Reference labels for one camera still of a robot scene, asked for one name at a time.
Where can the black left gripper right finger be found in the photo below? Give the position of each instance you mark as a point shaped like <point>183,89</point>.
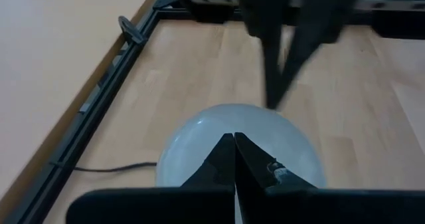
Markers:
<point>315,207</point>

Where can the black frame clamp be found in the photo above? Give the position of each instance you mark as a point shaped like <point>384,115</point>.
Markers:
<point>131,31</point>

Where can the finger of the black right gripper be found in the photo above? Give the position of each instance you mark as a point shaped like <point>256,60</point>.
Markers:
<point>322,21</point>
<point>265,21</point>

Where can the black aluminium table frame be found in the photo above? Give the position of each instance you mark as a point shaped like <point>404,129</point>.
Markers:
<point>103,81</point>

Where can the light wooden desk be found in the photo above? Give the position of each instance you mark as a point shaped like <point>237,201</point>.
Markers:
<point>50,51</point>

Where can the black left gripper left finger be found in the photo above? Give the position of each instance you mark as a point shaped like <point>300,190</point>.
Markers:
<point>166,205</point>

